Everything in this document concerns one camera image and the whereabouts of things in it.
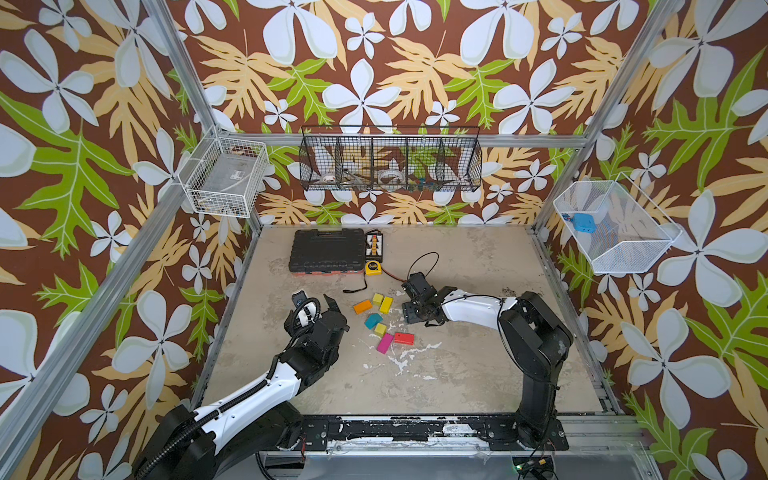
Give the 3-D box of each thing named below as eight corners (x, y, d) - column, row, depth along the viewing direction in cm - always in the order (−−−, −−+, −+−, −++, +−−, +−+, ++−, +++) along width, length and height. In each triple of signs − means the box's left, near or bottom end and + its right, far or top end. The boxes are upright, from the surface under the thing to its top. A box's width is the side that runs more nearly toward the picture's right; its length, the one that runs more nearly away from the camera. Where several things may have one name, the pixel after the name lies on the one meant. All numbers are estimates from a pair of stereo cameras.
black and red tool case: (289, 278, 107) (285, 268, 102) (299, 238, 119) (295, 227, 114) (363, 279, 107) (362, 268, 102) (365, 238, 119) (364, 227, 114)
